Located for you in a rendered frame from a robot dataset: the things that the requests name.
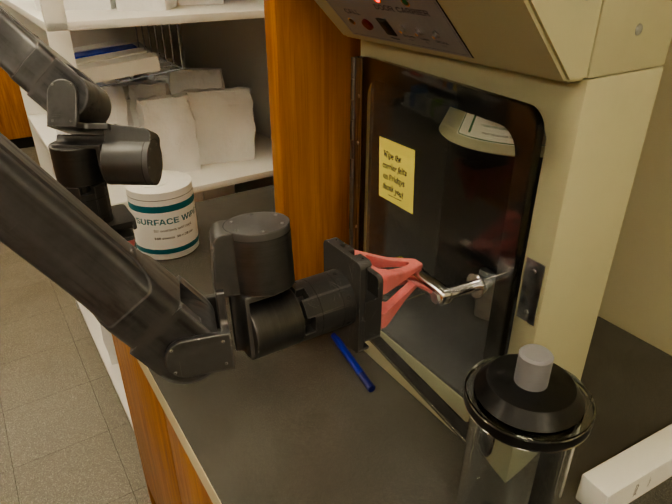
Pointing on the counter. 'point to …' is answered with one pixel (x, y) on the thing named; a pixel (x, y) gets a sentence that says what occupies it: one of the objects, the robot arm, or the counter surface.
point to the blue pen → (353, 363)
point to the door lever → (440, 294)
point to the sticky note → (396, 173)
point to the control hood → (516, 34)
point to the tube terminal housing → (572, 167)
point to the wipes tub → (165, 216)
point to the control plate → (419, 14)
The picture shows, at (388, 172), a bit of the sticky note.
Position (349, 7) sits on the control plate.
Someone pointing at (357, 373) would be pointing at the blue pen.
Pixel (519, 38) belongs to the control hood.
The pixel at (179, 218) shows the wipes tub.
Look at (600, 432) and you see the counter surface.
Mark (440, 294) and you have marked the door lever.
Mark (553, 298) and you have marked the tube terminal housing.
